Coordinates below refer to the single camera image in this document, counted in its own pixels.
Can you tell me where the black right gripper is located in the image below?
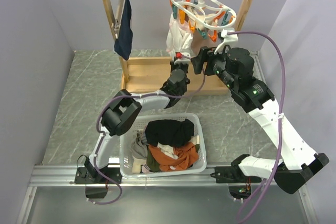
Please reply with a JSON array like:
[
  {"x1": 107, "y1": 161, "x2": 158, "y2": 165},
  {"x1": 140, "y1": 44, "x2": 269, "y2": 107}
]
[{"x1": 191, "y1": 44, "x2": 238, "y2": 90}]

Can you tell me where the white underwear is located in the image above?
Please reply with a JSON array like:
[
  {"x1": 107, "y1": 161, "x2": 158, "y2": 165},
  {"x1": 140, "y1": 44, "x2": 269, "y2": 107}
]
[{"x1": 166, "y1": 14, "x2": 194, "y2": 59}]

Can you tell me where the white clip hanger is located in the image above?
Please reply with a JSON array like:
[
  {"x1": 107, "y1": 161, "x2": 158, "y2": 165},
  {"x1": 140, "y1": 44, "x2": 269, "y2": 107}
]
[{"x1": 170, "y1": 0, "x2": 237, "y2": 42}]

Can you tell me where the black underwear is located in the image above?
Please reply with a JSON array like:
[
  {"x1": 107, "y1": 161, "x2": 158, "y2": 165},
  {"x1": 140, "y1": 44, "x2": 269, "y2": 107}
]
[{"x1": 144, "y1": 119, "x2": 195, "y2": 147}]

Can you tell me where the pink beige underwear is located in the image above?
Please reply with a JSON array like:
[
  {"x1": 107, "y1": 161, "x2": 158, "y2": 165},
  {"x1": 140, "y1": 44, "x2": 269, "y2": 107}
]
[{"x1": 188, "y1": 18, "x2": 217, "y2": 56}]

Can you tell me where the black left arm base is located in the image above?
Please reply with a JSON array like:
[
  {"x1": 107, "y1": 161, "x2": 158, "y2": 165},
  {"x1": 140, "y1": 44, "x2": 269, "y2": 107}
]
[{"x1": 74, "y1": 163, "x2": 122, "y2": 201}]

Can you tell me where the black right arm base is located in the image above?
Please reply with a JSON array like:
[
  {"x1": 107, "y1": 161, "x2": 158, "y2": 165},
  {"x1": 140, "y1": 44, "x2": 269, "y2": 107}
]
[{"x1": 210, "y1": 166, "x2": 262, "y2": 201}]

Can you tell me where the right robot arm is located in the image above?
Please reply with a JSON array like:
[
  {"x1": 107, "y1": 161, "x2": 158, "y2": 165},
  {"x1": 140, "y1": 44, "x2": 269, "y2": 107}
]
[{"x1": 191, "y1": 45, "x2": 329, "y2": 194}]

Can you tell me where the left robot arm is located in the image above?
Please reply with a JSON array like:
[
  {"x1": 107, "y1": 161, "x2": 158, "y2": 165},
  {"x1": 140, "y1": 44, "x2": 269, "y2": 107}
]
[{"x1": 85, "y1": 61, "x2": 190, "y2": 183}]

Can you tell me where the navy blue underwear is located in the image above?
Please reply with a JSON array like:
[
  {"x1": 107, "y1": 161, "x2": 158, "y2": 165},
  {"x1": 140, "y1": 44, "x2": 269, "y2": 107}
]
[{"x1": 114, "y1": 0, "x2": 133, "y2": 61}]

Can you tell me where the wooden clip hanger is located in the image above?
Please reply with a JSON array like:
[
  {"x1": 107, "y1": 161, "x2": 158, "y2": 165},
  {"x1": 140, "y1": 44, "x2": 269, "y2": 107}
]
[{"x1": 112, "y1": 0, "x2": 127, "y2": 40}]

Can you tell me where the wooden clothes rack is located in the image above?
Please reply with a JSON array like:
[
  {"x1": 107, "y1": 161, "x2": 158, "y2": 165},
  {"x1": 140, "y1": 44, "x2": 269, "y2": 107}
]
[{"x1": 102, "y1": 0, "x2": 253, "y2": 92}]

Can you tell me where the cream white garment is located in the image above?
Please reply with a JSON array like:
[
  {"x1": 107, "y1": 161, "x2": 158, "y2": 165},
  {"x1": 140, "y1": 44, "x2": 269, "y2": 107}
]
[{"x1": 157, "y1": 143, "x2": 178, "y2": 159}]

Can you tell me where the orange brown garment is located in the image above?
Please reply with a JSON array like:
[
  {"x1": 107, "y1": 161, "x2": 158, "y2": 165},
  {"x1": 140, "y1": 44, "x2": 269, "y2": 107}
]
[{"x1": 146, "y1": 143, "x2": 200, "y2": 172}]

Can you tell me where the grey garment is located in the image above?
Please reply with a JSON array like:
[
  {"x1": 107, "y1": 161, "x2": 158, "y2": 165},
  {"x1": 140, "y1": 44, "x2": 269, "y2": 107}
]
[{"x1": 130, "y1": 133, "x2": 148, "y2": 160}]

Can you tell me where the white plastic laundry basket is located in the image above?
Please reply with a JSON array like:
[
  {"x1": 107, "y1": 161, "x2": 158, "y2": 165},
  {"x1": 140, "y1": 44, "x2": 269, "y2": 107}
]
[{"x1": 119, "y1": 113, "x2": 207, "y2": 178}]

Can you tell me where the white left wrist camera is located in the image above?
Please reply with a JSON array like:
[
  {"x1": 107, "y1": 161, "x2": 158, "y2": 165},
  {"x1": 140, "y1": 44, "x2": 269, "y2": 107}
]
[{"x1": 174, "y1": 52, "x2": 191, "y2": 65}]

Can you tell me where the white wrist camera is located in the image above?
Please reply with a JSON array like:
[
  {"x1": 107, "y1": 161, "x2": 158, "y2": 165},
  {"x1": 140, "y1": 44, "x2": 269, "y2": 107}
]
[
  {"x1": 174, "y1": 52, "x2": 191, "y2": 65},
  {"x1": 214, "y1": 28, "x2": 238, "y2": 54}
]

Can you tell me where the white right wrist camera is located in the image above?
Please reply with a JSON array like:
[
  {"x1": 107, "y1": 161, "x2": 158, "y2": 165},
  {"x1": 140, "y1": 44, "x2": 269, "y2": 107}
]
[{"x1": 214, "y1": 28, "x2": 238, "y2": 54}]

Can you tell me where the aluminium mounting rail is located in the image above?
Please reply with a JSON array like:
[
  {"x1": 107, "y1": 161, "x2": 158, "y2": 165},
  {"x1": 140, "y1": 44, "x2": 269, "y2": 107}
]
[{"x1": 28, "y1": 163, "x2": 307, "y2": 188}]

